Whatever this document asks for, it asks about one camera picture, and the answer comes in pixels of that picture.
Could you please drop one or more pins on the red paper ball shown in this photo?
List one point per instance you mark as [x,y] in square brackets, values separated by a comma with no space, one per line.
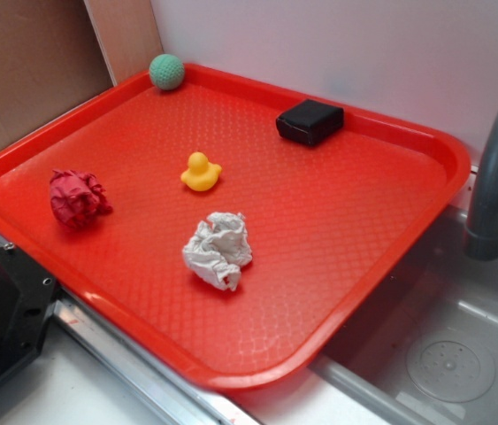
[77,198]

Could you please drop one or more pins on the crumpled white paper ball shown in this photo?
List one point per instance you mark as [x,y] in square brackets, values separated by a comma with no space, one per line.
[219,249]

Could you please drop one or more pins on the yellow rubber duck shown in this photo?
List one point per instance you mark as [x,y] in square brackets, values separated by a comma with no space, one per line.
[201,174]

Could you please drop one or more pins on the red plastic tray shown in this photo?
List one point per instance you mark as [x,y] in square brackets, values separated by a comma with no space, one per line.
[325,223]

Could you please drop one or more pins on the black rectangular block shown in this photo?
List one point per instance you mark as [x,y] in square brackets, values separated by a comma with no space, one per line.
[310,122]

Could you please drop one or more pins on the green textured ball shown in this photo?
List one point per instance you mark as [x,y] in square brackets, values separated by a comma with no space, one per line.
[166,72]

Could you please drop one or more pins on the grey toy sink basin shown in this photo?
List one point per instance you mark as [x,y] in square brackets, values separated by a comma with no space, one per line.
[422,349]

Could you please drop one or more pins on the brown cardboard panel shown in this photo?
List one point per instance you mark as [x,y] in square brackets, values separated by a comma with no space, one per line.
[56,55]

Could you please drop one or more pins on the black metal bracket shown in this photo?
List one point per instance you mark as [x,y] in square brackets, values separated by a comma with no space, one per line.
[27,296]

